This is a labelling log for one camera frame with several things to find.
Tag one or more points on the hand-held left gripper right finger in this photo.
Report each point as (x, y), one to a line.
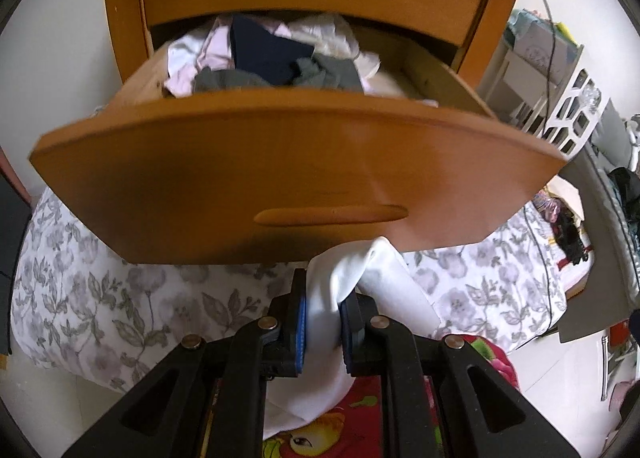
(346, 338)

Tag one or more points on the wooden nightstand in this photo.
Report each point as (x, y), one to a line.
(122, 8)

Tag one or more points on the grey floral blanket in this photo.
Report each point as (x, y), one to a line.
(100, 298)

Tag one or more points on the cream cloth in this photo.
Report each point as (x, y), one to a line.
(325, 35)

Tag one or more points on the small white cloth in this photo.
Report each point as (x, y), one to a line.
(182, 55)

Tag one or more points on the dark cabinet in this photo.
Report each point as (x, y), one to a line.
(10, 263)

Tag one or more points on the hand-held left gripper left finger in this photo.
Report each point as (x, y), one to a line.
(300, 333)

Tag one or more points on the grey printed booklet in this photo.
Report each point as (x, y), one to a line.
(545, 45)

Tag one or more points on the teal plastic bag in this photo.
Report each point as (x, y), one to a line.
(522, 25)

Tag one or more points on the pink cloth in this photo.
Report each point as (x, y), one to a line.
(215, 53)

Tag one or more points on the black garment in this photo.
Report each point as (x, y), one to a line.
(570, 238)

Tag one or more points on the red floral blanket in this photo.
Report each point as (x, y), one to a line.
(350, 423)

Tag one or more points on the navy cloth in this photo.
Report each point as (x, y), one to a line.
(265, 55)

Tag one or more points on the pink board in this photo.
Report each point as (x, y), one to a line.
(12, 178)

